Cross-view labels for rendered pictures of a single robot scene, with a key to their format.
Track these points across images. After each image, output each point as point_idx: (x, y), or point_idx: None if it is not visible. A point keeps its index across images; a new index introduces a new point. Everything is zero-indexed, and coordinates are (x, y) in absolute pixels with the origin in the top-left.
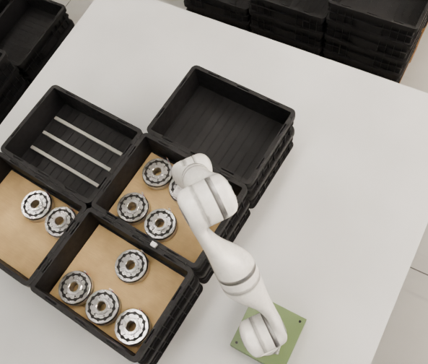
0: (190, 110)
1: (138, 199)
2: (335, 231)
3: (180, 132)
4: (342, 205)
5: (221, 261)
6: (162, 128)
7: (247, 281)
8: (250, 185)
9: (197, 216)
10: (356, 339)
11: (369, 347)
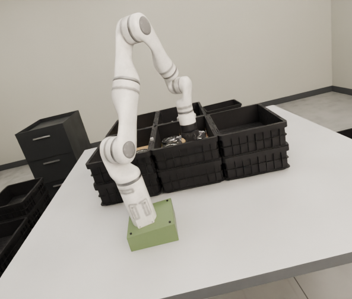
0: (243, 126)
1: (176, 138)
2: (262, 213)
3: (227, 131)
4: (285, 205)
5: (116, 60)
6: (218, 123)
7: (119, 80)
8: (220, 139)
9: (118, 22)
10: (192, 272)
11: (193, 284)
